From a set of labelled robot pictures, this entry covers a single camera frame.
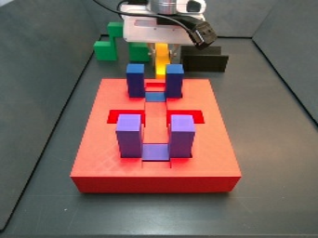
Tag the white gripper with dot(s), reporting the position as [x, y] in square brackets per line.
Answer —
[142, 29]

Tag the yellow long bar block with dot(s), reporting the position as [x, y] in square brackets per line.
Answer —
[162, 60]

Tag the red slotted board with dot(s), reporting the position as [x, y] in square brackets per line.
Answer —
[102, 171]

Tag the blue U-shaped block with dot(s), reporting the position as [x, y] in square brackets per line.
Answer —
[174, 81]

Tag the green stepped arch block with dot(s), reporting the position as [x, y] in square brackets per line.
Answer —
[106, 48]

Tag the purple U-shaped block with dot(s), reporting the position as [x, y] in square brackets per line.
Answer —
[133, 147]

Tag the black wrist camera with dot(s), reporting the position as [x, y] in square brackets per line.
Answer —
[200, 31]

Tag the black angle bracket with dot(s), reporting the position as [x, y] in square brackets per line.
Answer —
[208, 60]

